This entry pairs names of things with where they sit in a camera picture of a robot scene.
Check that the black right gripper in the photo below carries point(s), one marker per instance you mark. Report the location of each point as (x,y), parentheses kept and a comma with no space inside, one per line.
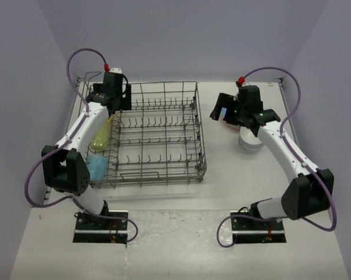
(223,100)

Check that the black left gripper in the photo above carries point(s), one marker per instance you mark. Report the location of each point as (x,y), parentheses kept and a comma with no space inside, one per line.
(125,104)

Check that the white ceramic bowl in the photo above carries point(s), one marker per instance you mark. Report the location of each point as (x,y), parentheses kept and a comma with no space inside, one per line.
(250,148)
(247,137)

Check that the yellow-green plastic cup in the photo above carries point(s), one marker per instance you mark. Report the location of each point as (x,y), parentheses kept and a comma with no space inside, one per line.
(100,140)

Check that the grey wire dish rack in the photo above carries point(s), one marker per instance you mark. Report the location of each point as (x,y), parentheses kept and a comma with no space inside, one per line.
(158,141)

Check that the blue plastic cup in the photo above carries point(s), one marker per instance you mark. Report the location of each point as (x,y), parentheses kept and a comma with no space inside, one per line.
(97,166)

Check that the blue plastic plate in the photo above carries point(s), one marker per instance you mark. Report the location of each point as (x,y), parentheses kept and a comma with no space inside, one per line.
(223,112)

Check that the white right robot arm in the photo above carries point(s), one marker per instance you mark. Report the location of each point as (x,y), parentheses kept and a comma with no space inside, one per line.
(310,188)

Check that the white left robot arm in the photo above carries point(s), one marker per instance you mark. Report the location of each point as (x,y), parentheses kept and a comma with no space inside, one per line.
(64,164)

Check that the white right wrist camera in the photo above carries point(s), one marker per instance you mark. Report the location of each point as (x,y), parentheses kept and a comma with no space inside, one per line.
(240,86)

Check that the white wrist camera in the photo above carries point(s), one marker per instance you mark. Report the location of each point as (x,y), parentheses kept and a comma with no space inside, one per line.
(240,86)
(116,70)

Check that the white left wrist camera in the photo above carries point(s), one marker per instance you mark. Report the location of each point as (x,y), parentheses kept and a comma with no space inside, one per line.
(116,70)

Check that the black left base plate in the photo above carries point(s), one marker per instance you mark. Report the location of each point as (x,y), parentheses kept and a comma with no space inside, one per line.
(89,229)

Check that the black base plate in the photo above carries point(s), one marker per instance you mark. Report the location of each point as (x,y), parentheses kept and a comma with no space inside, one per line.
(247,231)
(89,229)

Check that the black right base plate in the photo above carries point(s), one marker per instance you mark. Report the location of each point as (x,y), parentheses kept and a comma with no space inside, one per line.
(247,231)

